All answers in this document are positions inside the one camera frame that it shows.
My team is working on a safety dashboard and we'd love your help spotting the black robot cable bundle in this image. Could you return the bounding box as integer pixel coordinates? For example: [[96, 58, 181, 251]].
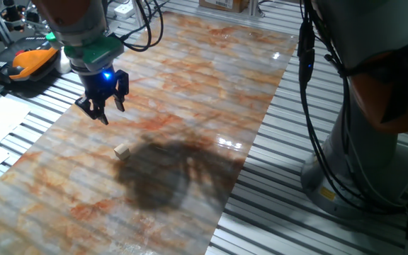
[[107, 0, 408, 215]]

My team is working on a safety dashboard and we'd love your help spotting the small wooden block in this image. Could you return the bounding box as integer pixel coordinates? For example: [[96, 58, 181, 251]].
[[113, 143, 132, 162]]

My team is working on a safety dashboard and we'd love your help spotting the large white paper sheet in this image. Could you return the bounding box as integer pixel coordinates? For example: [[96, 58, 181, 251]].
[[0, 95, 32, 145]]

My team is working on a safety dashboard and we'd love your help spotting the brown cardboard box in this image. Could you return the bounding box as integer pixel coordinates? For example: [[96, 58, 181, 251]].
[[199, 0, 250, 13]]

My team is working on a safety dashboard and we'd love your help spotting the white power strip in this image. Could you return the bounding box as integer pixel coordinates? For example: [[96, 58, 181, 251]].
[[113, 1, 136, 20]]

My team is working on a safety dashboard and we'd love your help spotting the orange and black teach pendant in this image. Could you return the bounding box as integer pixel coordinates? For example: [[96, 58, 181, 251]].
[[0, 35, 61, 84]]

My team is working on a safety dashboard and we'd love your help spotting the short aluminium frame post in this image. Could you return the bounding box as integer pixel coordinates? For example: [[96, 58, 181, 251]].
[[132, 0, 145, 28]]

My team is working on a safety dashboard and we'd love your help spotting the long aluminium frame post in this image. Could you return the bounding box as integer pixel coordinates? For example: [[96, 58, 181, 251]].
[[249, 0, 262, 17]]

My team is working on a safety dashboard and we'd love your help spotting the orange marble pattern mat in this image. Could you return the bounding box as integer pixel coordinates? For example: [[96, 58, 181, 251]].
[[0, 12, 299, 255]]

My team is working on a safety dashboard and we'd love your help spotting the person's hand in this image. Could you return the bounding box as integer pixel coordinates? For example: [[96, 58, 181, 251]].
[[0, 6, 26, 23]]

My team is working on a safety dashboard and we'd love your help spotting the white rounded object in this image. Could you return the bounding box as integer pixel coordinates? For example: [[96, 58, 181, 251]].
[[55, 49, 72, 75]]

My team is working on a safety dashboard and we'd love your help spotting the green gripper mount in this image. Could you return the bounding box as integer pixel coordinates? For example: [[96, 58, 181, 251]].
[[45, 31, 125, 72]]

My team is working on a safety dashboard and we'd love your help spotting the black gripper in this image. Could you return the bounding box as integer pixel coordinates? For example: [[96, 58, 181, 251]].
[[74, 65, 130, 126]]

